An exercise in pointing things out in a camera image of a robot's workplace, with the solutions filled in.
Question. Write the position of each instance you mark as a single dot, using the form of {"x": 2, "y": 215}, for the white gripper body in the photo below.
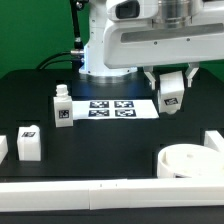
{"x": 139, "y": 44}

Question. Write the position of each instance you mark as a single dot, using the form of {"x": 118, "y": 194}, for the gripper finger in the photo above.
{"x": 150, "y": 78}
{"x": 191, "y": 71}

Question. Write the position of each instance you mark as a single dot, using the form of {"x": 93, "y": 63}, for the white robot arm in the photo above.
{"x": 171, "y": 14}

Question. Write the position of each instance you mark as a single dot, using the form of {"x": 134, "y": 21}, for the white right barrier block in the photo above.
{"x": 214, "y": 140}

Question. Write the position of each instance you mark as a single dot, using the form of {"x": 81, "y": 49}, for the white barrier block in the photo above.
{"x": 214, "y": 140}
{"x": 3, "y": 147}

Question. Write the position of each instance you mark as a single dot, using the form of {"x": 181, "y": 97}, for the white marker sheet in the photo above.
{"x": 114, "y": 109}

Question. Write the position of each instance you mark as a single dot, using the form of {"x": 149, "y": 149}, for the white left barrier block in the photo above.
{"x": 3, "y": 147}

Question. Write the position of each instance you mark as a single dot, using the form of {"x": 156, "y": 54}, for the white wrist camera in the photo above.
{"x": 131, "y": 9}

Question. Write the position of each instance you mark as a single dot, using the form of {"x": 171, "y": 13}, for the white front barrier rail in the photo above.
{"x": 110, "y": 194}

